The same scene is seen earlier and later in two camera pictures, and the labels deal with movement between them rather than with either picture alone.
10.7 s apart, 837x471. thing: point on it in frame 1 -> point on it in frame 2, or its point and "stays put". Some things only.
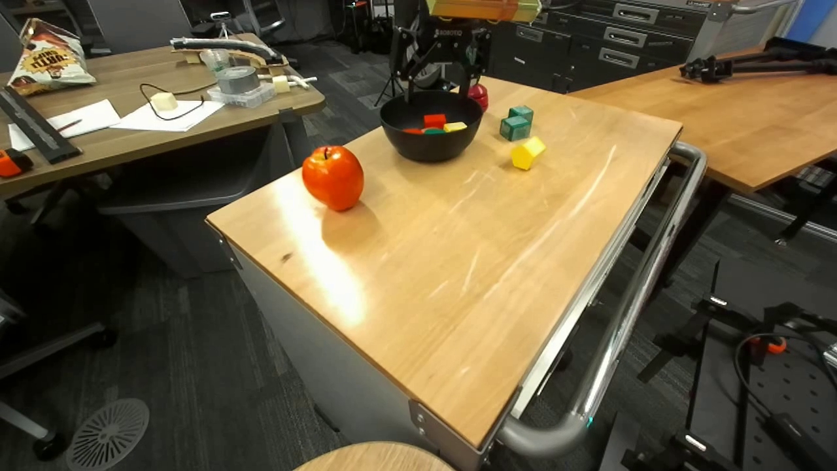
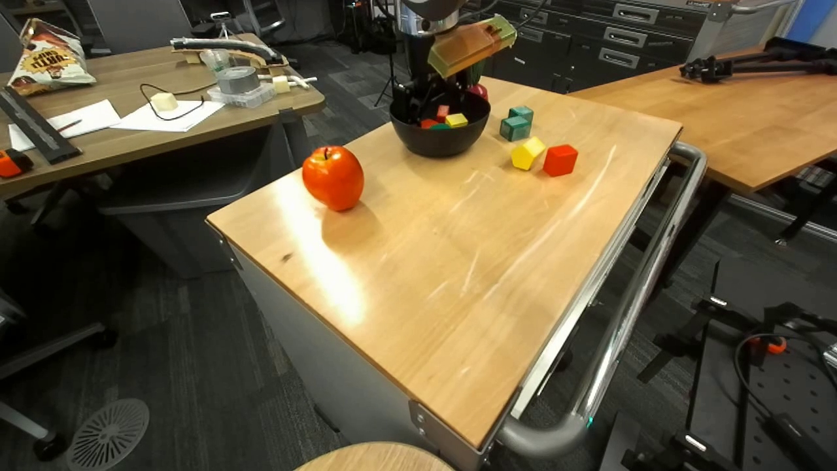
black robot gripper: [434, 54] -> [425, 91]
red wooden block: [433, 119] -> [560, 157]
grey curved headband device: [229, 42] stays put
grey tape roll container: [242, 86] stays put
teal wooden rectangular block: [520, 110] stays put
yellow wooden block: [524, 156] stays put
